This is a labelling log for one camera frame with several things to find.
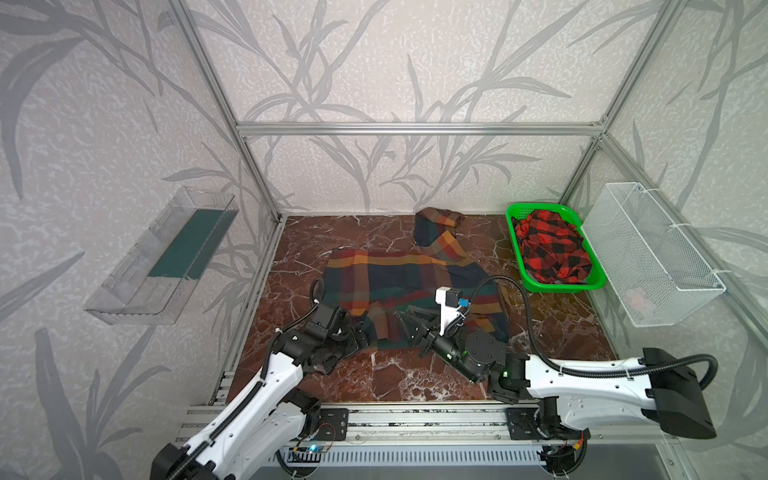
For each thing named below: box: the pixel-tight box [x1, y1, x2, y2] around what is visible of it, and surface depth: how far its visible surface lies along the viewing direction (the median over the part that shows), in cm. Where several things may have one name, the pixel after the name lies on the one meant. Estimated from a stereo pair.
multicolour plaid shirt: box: [323, 207, 508, 351], surface depth 105 cm
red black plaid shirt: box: [512, 210, 591, 285], surface depth 101 cm
